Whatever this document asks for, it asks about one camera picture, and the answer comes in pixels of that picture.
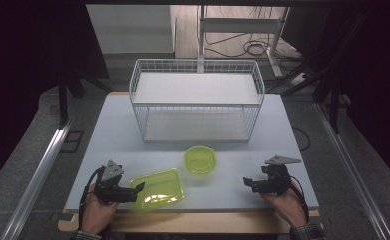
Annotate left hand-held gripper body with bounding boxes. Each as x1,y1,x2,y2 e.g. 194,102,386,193
93,159,139,205

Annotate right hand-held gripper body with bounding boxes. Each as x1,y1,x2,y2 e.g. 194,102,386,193
254,154,303,196

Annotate rectangular green plastic container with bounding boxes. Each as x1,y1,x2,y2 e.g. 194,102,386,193
129,167,185,212

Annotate round green plastic container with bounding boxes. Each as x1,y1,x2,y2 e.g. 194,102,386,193
183,145,218,175

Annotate white wire shelf rack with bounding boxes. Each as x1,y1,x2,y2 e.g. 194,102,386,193
128,58,266,144

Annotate person's left hand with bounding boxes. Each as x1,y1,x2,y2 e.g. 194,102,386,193
81,183,120,236

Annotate person's right hand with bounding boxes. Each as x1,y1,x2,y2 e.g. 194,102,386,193
260,180,308,230

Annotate person's left plaid sleeve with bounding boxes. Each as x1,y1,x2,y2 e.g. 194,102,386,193
70,229,103,240

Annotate black metal stand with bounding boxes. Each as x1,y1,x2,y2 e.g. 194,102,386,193
327,75,341,135
57,75,86,130

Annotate white power strip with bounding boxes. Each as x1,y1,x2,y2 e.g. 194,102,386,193
288,71,310,88

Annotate dark curtain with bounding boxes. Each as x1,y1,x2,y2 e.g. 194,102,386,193
311,0,390,191
0,0,111,194

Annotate white cabinet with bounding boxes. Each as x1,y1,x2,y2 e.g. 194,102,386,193
85,4,177,60

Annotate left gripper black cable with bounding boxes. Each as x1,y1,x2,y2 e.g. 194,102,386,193
78,165,106,232

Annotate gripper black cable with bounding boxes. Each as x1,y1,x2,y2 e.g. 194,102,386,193
78,165,106,232
288,183,311,224

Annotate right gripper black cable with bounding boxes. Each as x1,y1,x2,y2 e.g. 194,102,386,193
288,183,311,224

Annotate black looped floor cable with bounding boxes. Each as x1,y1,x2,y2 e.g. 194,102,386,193
291,126,312,152

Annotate black floor bracket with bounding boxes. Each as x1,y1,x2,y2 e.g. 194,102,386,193
60,129,85,154

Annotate aluminium rail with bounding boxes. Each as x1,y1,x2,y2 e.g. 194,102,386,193
0,119,75,240
313,100,390,240

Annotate black floor cables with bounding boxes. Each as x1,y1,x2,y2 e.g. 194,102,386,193
204,31,302,62

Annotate white metal desk frame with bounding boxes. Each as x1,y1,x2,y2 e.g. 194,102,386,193
197,4,291,79

